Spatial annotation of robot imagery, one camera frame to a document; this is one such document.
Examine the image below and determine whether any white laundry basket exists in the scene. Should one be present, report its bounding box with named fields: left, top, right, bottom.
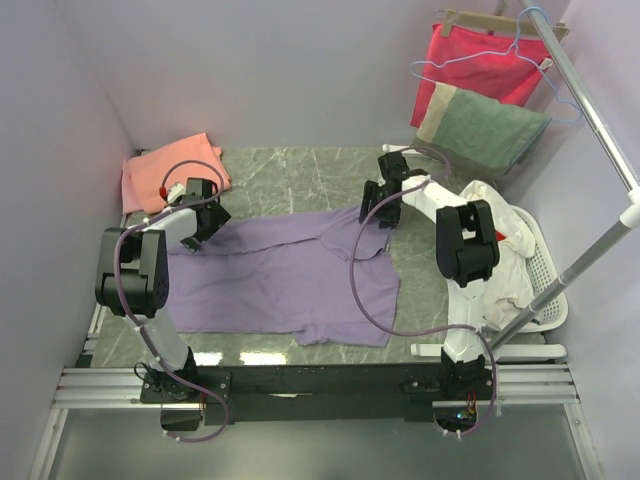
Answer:
left=511, top=205, right=569, bottom=333

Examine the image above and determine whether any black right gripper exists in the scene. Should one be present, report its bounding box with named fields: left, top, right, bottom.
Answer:
left=359, top=181, right=402, bottom=229

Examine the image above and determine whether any silver clothes rack pole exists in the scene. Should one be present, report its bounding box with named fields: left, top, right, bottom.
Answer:
left=506, top=1, right=639, bottom=358

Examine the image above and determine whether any blue wire hanger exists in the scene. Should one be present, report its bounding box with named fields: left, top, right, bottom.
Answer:
left=409, top=6, right=584, bottom=124

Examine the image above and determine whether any green and beige towel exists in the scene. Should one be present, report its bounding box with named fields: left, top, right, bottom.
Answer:
left=413, top=82, right=551, bottom=177

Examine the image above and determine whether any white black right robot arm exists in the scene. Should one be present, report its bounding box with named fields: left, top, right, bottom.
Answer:
left=359, top=151, right=500, bottom=399

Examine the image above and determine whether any white t shirt with print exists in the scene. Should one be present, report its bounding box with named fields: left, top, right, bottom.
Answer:
left=460, top=180, right=536, bottom=330

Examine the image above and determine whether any folded pink t shirt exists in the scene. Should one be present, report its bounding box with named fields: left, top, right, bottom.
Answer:
left=121, top=132, right=232, bottom=217

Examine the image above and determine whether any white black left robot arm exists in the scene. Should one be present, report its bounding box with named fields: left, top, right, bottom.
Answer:
left=95, top=178, right=231, bottom=402

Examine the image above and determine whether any wooden clip hanger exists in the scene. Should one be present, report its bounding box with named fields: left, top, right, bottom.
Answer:
left=435, top=9, right=538, bottom=37

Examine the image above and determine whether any red towel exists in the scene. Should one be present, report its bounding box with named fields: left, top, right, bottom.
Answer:
left=409, top=22, right=551, bottom=129

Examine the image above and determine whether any black base beam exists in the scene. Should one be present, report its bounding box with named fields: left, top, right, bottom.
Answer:
left=140, top=363, right=493, bottom=430

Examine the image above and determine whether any purple t shirt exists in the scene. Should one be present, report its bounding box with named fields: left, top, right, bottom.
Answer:
left=166, top=207, right=400, bottom=348

